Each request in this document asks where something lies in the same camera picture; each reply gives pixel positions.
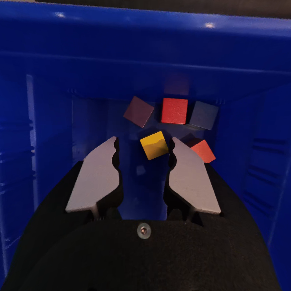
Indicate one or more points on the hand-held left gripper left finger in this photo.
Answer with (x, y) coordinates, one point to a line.
(95, 181)

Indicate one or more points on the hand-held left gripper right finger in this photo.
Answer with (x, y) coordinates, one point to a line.
(193, 186)

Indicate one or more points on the orange wooden cube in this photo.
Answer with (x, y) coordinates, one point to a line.
(203, 150)

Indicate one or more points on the yellow wooden cube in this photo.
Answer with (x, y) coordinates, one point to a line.
(153, 145)

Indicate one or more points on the dark blue wooden cube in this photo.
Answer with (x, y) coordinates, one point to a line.
(203, 114)

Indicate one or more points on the red wooden cube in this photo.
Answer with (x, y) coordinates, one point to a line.
(174, 111)

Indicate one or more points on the purple wooden cube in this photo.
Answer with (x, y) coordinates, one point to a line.
(138, 111)

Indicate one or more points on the blue plastic storage bin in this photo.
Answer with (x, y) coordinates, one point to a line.
(68, 56)

